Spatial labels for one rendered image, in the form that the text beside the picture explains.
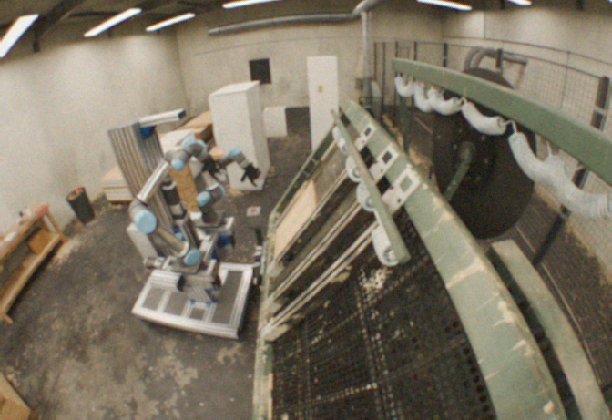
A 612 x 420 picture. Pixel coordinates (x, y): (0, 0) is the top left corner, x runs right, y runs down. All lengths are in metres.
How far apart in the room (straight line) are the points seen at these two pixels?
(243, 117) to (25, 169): 4.63
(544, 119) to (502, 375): 0.68
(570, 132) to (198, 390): 2.82
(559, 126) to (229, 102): 3.74
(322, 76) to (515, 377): 5.01
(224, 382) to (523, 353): 2.30
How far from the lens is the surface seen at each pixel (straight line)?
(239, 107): 3.85
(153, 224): 1.41
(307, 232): 1.46
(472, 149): 1.20
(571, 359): 0.75
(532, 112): 0.90
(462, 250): 0.60
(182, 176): 3.49
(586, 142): 0.79
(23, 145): 6.04
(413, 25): 10.08
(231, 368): 2.51
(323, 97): 5.14
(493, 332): 0.53
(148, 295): 3.07
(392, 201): 0.82
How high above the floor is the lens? 2.29
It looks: 33 degrees down
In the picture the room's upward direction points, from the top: 4 degrees counter-clockwise
